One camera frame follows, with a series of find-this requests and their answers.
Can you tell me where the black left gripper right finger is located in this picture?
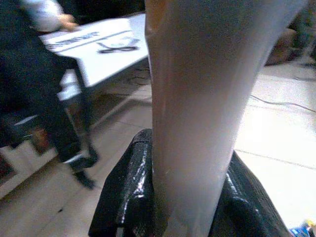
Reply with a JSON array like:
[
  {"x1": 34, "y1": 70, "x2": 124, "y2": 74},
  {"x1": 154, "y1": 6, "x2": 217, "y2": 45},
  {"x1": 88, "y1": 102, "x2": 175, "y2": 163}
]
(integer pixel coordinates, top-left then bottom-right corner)
[{"x1": 208, "y1": 151, "x2": 293, "y2": 237}]

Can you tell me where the blue and yellow packet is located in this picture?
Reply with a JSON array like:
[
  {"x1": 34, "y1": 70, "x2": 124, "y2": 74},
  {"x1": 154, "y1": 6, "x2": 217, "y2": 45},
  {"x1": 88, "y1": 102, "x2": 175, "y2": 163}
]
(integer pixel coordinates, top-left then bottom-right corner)
[{"x1": 288, "y1": 219, "x2": 316, "y2": 237}]

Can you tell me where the brown sofa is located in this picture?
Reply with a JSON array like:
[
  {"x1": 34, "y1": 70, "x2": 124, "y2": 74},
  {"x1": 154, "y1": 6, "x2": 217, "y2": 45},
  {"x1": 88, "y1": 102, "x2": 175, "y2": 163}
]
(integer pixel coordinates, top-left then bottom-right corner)
[{"x1": 265, "y1": 28, "x2": 298, "y2": 66}]

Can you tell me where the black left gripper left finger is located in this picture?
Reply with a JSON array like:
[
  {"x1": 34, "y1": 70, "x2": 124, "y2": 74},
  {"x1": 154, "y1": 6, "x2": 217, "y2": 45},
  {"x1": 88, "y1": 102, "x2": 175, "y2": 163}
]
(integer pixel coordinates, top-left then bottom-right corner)
[{"x1": 88, "y1": 128, "x2": 168, "y2": 237}]

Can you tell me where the white board with black print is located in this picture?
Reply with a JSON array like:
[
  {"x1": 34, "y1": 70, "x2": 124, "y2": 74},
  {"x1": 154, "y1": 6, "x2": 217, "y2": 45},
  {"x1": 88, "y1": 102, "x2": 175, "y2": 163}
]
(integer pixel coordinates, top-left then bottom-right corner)
[{"x1": 39, "y1": 12, "x2": 150, "y2": 87}]

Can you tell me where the grey floor cable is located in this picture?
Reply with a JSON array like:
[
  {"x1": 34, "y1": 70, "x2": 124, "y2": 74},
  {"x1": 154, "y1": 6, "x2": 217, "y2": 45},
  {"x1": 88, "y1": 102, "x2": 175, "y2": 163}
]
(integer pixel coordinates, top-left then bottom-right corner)
[{"x1": 249, "y1": 95, "x2": 316, "y2": 114}]

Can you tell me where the person in dark clothes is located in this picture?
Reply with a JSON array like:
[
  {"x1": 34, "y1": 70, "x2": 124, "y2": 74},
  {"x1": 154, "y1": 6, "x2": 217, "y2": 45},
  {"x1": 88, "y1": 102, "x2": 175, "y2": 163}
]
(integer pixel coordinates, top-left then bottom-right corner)
[{"x1": 0, "y1": 0, "x2": 99, "y2": 190}]

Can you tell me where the white broom handle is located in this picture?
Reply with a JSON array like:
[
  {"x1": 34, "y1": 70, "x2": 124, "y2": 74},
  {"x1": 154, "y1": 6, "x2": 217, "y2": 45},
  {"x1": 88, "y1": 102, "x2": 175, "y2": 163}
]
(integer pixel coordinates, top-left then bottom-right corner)
[{"x1": 144, "y1": 0, "x2": 309, "y2": 237}]

